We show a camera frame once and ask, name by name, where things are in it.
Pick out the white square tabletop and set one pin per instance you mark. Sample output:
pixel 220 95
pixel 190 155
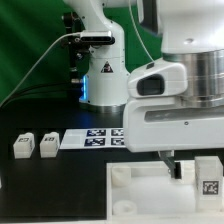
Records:
pixel 144 193

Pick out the white marker plate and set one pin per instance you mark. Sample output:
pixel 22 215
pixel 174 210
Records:
pixel 93 138

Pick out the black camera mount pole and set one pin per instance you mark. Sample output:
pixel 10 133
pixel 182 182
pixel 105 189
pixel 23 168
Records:
pixel 76 52

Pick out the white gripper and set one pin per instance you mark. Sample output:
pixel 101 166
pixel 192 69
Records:
pixel 150 126

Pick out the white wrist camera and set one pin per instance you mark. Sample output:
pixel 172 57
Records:
pixel 159 79

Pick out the mounted depth camera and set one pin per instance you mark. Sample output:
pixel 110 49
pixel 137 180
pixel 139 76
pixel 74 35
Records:
pixel 97 37

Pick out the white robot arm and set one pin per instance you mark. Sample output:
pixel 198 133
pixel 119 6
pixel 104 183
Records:
pixel 192 33

